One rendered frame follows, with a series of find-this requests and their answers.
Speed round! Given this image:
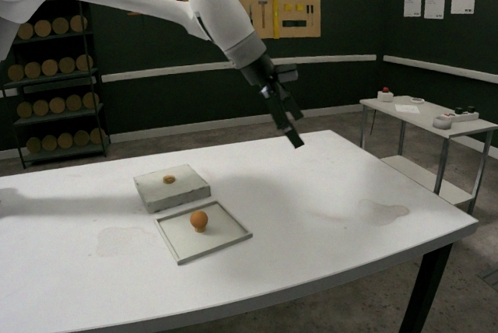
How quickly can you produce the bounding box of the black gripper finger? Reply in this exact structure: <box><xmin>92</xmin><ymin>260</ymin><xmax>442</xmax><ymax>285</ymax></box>
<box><xmin>258</xmin><ymin>82</ymin><xmax>303</xmax><ymax>150</ymax></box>
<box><xmin>272</xmin><ymin>79</ymin><xmax>303</xmax><ymax>121</ymax></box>

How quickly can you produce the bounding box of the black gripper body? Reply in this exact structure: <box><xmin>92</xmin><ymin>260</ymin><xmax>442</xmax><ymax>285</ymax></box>
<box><xmin>239</xmin><ymin>52</ymin><xmax>275</xmax><ymax>96</ymax></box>

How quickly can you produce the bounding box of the brown ball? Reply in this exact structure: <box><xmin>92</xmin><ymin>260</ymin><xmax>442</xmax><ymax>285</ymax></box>
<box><xmin>190</xmin><ymin>211</ymin><xmax>209</xmax><ymax>229</ymax></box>

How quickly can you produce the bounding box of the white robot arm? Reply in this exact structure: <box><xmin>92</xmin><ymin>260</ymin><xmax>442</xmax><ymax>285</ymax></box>
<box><xmin>0</xmin><ymin>0</ymin><xmax>297</xmax><ymax>83</ymax></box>

